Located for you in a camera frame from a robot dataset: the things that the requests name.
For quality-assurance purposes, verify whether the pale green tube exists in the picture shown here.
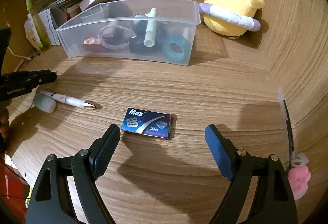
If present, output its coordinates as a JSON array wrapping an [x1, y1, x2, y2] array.
[[144, 8, 157, 48]]

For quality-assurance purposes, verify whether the yellow green spray bottle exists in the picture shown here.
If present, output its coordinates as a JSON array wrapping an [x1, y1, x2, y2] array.
[[26, 0, 51, 52]]

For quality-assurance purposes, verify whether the stack of books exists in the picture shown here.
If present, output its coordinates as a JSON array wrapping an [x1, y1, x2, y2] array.
[[38, 0, 83, 23]]

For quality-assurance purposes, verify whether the white folded paper box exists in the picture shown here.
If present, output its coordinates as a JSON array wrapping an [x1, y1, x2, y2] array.
[[24, 7, 67, 49]]

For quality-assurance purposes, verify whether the red tea packet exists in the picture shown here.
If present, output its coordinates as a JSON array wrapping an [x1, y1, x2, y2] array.
[[82, 37, 107, 53]]

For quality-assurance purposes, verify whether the teal tape roll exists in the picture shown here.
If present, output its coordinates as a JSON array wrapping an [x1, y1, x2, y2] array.
[[162, 35, 191, 64]]

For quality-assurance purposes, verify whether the pink white braided bracelet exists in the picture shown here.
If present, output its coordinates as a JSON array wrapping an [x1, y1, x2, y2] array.
[[97, 24, 136, 51]]

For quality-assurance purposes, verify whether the mint eraser case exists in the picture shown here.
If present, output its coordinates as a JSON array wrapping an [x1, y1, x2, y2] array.
[[33, 94, 56, 113]]

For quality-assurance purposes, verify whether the blue razor blade box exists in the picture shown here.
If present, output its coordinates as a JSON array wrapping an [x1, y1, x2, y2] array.
[[121, 107, 173, 140]]

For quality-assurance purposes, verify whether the person left hand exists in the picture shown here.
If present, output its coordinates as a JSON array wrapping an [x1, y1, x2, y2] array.
[[0, 99, 12, 139]]

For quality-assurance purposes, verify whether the clear plastic storage bin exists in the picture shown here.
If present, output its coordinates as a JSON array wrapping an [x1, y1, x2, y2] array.
[[56, 0, 201, 65]]

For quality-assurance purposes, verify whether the black pen on wall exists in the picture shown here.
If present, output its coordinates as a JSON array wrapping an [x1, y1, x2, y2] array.
[[278, 88, 295, 167]]

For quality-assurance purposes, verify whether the dark green spray bottle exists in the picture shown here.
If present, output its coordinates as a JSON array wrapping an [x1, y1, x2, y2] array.
[[128, 20, 168, 56]]

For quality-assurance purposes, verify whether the white pen gold tip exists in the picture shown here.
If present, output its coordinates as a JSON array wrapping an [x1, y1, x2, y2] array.
[[40, 90, 102, 110]]

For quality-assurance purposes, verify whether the white cable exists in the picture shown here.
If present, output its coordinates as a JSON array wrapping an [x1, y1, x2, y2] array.
[[6, 45, 34, 61]]

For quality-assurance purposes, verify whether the pink paw keychain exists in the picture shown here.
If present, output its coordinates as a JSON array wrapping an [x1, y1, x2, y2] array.
[[288, 153, 311, 201]]

